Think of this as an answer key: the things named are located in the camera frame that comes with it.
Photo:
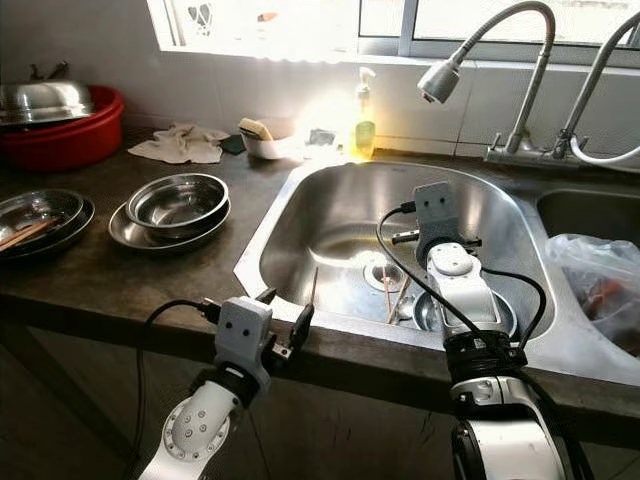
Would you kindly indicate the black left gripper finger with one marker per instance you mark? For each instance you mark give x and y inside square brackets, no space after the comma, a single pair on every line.
[266,294]
[303,325]

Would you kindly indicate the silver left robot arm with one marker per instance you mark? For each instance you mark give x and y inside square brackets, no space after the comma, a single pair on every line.
[195,430]

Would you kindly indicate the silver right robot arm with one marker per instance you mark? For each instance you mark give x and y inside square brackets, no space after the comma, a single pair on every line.
[465,285]

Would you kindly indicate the stainless steel kitchen sink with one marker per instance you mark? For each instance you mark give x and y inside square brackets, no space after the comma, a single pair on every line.
[330,205]

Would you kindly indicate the round sink drain strainer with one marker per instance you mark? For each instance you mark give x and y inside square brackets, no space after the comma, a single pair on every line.
[375,272]

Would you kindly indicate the steel spoon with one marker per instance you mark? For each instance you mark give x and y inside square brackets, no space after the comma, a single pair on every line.
[406,312]

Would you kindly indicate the small steel bowl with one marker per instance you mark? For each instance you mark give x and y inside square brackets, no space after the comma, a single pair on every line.
[430,318]

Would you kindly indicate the yellow dish soap pump bottle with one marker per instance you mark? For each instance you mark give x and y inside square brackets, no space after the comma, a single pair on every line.
[364,135]

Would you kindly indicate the shallow steel bowl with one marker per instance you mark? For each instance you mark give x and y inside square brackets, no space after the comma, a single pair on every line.
[40,205]
[175,200]

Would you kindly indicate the grey steel wool pad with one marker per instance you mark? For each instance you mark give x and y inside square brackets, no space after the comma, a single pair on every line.
[320,138]

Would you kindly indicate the small white bowl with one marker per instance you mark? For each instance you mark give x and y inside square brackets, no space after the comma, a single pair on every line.
[270,150]

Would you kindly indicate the dark green scouring pad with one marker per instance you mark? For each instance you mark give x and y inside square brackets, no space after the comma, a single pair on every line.
[231,145]

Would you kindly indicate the round steel plate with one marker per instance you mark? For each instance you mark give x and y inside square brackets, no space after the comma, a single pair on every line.
[122,232]
[88,222]

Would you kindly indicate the gooseneck faucet with spray head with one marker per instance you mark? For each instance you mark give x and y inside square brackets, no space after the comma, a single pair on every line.
[440,80]

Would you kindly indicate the yellow dish sponge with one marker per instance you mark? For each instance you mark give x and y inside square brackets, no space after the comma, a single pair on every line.
[254,128]

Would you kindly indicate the crumpled white cloth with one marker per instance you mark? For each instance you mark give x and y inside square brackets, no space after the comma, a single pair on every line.
[180,145]

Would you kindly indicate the clear plastic bag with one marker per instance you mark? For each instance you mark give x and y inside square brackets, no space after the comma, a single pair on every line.
[600,290]

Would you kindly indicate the plain steel faucet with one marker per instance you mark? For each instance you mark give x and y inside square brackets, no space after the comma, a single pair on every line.
[590,85]

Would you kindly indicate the red plastic basin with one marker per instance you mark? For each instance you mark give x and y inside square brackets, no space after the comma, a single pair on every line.
[70,145]

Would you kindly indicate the domed steel lid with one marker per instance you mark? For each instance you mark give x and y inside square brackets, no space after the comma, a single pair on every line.
[45,102]

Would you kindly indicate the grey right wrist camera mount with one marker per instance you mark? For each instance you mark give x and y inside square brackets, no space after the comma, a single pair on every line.
[435,212]

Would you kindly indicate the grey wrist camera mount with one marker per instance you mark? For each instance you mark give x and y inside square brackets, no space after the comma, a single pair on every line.
[435,212]
[245,330]

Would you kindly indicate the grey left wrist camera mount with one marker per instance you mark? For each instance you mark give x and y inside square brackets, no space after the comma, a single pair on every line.
[245,330]

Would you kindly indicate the white window frame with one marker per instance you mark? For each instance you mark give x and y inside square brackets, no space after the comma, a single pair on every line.
[405,20]

